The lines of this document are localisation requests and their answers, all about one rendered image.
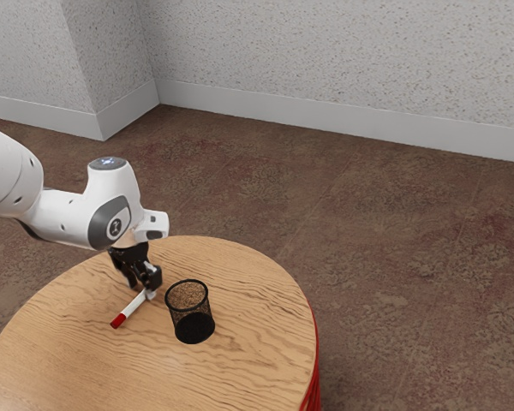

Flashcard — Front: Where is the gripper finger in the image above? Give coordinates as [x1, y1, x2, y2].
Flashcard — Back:
[122, 264, 140, 289]
[135, 259, 164, 301]

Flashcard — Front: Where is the white marker with red cap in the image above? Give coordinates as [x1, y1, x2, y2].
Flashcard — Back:
[110, 287, 149, 330]

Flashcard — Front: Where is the black mesh pen holder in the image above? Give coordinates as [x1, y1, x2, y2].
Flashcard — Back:
[164, 278, 217, 345]

